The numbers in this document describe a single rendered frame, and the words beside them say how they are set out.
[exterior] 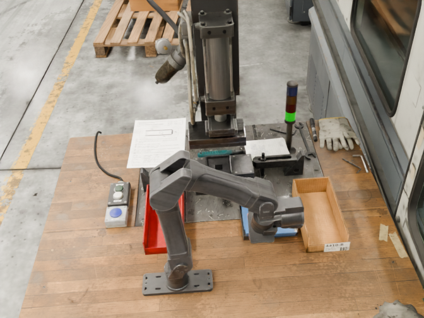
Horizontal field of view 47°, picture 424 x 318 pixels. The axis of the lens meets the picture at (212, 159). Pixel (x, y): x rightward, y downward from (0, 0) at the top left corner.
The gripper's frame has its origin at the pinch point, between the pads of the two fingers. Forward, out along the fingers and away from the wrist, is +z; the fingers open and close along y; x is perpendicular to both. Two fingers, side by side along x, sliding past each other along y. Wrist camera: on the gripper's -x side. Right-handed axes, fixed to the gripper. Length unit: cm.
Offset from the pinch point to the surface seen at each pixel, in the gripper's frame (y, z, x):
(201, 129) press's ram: 33.5, 1.7, 15.3
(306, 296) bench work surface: -19.2, -0.9, -11.8
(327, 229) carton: 1.2, 9.8, -22.3
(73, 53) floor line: 218, 239, 132
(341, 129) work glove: 43, 31, -38
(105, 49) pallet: 212, 227, 100
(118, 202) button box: 15.0, 16.1, 44.2
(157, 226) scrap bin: 5.5, 13.3, 31.0
